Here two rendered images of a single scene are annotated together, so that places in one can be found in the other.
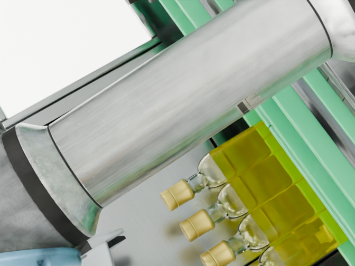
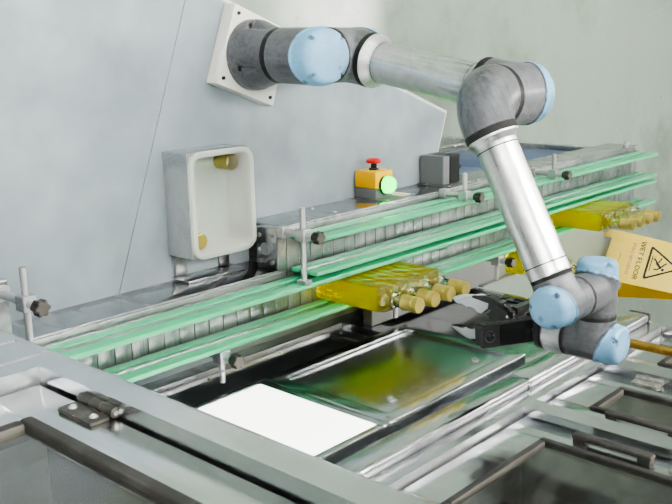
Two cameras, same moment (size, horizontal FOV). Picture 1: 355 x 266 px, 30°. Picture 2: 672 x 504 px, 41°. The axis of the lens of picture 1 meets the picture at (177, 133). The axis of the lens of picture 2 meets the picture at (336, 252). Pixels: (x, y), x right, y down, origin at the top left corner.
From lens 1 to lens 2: 2.00 m
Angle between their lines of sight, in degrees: 82
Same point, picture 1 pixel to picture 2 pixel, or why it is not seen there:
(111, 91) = (443, 62)
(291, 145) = (360, 259)
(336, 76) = (322, 220)
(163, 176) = (385, 366)
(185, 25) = (263, 330)
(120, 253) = (458, 370)
